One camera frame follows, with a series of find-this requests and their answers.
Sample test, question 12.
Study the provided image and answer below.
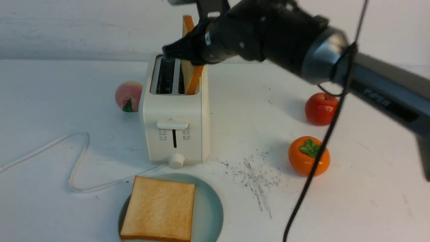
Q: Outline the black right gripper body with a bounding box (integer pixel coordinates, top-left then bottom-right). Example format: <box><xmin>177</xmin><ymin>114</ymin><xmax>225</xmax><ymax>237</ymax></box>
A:
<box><xmin>162</xmin><ymin>0</ymin><xmax>329</xmax><ymax>76</ymax></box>

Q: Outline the toast slice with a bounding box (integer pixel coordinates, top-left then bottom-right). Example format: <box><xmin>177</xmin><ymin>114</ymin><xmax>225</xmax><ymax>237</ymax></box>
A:
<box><xmin>119</xmin><ymin>176</ymin><xmax>196</xmax><ymax>242</ymax></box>
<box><xmin>181</xmin><ymin>15</ymin><xmax>204</xmax><ymax>95</ymax></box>

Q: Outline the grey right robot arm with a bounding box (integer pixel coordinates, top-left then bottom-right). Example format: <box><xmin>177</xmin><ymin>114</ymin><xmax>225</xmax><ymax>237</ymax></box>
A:
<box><xmin>162</xmin><ymin>0</ymin><xmax>430</xmax><ymax>180</ymax></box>

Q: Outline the white two-slot toaster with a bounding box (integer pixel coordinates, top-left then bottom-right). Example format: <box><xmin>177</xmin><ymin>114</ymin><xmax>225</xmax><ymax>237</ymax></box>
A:
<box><xmin>139</xmin><ymin>53</ymin><xmax>210</xmax><ymax>169</ymax></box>

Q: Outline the red toy apple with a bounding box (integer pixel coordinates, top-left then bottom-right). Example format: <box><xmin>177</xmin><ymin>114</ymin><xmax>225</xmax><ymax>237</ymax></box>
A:
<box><xmin>305</xmin><ymin>92</ymin><xmax>339</xmax><ymax>126</ymax></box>

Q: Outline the orange toy persimmon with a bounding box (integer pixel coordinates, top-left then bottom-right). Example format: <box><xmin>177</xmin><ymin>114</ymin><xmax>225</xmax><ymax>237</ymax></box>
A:
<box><xmin>288</xmin><ymin>136</ymin><xmax>331</xmax><ymax>177</ymax></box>

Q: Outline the pink toy peach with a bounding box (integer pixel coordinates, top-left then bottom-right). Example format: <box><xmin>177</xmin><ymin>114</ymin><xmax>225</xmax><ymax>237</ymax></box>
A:
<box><xmin>115</xmin><ymin>81</ymin><xmax>143</xmax><ymax>112</ymax></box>

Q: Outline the light green round plate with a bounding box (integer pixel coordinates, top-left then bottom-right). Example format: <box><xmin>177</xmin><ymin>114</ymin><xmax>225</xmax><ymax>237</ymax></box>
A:
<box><xmin>118</xmin><ymin>173</ymin><xmax>224</xmax><ymax>242</ymax></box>

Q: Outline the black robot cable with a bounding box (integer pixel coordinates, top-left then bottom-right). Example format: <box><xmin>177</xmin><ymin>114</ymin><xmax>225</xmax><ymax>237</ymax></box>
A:
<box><xmin>283</xmin><ymin>0</ymin><xmax>370</xmax><ymax>242</ymax></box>

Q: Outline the white toaster power cable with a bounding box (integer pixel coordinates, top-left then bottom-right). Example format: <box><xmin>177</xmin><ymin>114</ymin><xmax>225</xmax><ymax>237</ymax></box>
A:
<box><xmin>0</xmin><ymin>132</ymin><xmax>167</xmax><ymax>194</ymax></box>

